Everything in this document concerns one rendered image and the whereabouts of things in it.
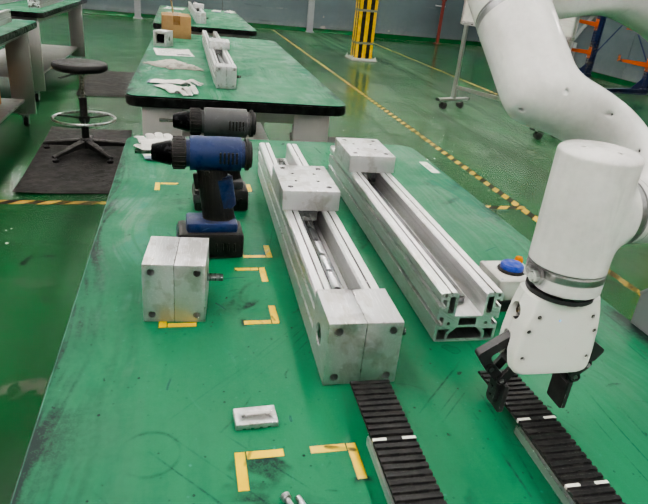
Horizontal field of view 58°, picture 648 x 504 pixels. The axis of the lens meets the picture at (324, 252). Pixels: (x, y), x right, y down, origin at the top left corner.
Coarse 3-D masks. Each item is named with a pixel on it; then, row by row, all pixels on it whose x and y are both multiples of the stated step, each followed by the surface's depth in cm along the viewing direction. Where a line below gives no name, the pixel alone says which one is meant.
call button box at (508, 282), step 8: (480, 264) 103; (488, 264) 102; (496, 264) 103; (488, 272) 101; (496, 272) 100; (504, 272) 99; (496, 280) 98; (504, 280) 97; (512, 280) 97; (520, 280) 98; (504, 288) 98; (512, 288) 98; (504, 296) 98; (512, 296) 99; (504, 304) 99
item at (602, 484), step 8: (600, 480) 62; (568, 488) 60; (576, 488) 60; (584, 488) 61; (592, 488) 61; (600, 488) 61; (608, 488) 61; (576, 496) 59; (584, 496) 60; (592, 496) 60
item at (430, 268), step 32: (352, 192) 134; (384, 192) 134; (384, 224) 112; (416, 224) 115; (384, 256) 112; (416, 256) 96; (448, 256) 101; (416, 288) 96; (448, 288) 87; (480, 288) 89; (448, 320) 88; (480, 320) 89
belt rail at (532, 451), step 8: (520, 432) 71; (520, 440) 71; (528, 440) 70; (528, 448) 69; (536, 456) 67; (536, 464) 67; (544, 464) 66; (544, 472) 66; (552, 472) 65; (552, 480) 64; (552, 488) 64; (560, 488) 63; (560, 496) 63; (568, 496) 62
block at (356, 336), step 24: (336, 312) 76; (360, 312) 76; (384, 312) 77; (312, 336) 84; (336, 336) 74; (360, 336) 75; (384, 336) 76; (336, 360) 76; (360, 360) 77; (384, 360) 77
